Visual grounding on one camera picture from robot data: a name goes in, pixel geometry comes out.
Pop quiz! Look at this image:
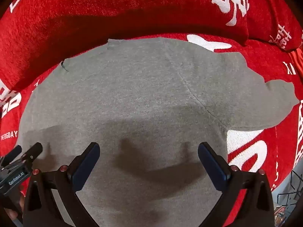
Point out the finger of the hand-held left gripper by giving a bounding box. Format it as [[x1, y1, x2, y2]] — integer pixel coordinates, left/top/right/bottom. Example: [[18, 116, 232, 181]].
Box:
[[5, 145, 23, 163], [21, 142, 43, 167]]

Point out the grey knit garment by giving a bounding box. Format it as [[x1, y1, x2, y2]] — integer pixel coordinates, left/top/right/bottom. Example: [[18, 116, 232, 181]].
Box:
[[18, 38, 300, 227]]

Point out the red printed sofa cushion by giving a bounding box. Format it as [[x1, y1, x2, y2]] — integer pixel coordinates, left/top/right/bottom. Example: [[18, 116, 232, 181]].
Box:
[[0, 0, 303, 93]]

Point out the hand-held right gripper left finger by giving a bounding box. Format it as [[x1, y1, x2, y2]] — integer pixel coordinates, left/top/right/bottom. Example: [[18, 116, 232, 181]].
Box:
[[22, 142, 101, 227]]

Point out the red printed sofa cover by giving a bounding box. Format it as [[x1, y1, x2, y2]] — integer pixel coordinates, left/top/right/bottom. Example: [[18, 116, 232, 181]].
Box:
[[0, 33, 303, 227]]

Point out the black wire rack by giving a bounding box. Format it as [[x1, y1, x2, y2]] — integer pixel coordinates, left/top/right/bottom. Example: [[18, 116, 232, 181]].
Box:
[[272, 169, 303, 227]]

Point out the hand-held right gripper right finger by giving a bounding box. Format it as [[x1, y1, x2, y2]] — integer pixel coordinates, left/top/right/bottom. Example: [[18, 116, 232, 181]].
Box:
[[198, 142, 276, 227]]

